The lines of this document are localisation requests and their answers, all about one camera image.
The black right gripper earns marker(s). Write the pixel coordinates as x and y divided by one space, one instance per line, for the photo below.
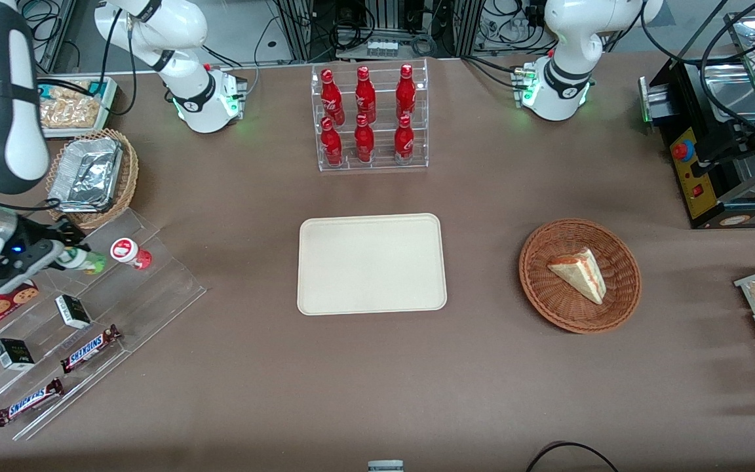
31 235

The beige rectangular tray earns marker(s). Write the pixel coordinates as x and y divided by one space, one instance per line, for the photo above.
371 263

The tan wicker basket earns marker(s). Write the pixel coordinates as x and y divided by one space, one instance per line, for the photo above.
130 170

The white snack bin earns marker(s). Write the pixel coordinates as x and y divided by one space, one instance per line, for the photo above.
107 111

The clear acrylic bottle rack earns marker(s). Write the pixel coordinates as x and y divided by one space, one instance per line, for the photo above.
417 160

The black sealing machine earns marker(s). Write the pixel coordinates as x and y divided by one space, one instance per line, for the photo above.
692 170

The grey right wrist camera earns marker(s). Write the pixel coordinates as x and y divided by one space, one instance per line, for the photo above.
33 259

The red cola bottle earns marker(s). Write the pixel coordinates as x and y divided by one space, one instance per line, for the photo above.
364 141
331 143
406 90
365 93
330 95
404 140

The clear acrylic stepped display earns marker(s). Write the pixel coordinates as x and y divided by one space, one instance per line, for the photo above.
161 288

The wrapped triangle sandwich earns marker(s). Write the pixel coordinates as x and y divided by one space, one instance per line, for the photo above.
580 272

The small grey white object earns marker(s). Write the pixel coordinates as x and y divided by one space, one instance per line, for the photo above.
385 466

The brown round wicker basket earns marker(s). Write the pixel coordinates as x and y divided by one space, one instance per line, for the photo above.
541 288

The Snickers chocolate bar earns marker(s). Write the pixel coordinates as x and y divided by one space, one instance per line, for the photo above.
89 349
29 401

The aluminium foil tray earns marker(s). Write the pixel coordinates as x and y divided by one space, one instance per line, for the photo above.
86 172

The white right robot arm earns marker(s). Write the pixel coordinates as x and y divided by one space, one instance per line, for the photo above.
181 26

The red gum bottle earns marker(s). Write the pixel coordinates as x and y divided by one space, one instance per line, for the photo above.
130 253

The green gum bottle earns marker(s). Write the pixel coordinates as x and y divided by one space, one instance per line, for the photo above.
89 262

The small black box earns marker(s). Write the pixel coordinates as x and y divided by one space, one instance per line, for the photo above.
73 311
14 354

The clear bag of crackers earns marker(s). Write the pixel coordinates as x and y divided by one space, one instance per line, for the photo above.
69 108

